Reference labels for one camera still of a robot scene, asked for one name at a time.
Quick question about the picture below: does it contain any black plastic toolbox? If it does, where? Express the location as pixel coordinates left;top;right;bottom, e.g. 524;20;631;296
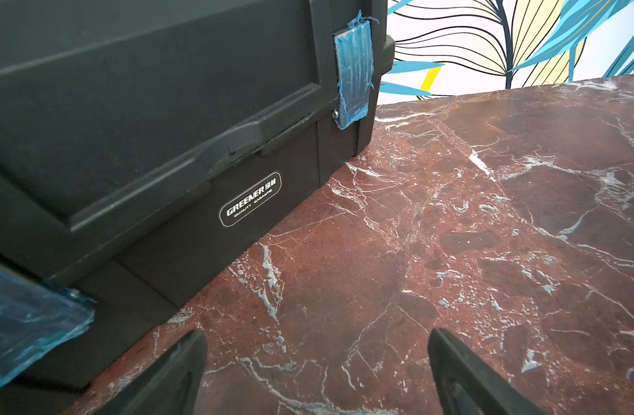
0;1;394;414

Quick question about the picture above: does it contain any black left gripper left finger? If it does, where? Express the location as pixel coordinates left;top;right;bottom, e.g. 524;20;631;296
97;330;208;415

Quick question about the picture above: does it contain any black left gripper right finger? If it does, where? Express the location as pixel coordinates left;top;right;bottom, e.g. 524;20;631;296
428;328;543;415

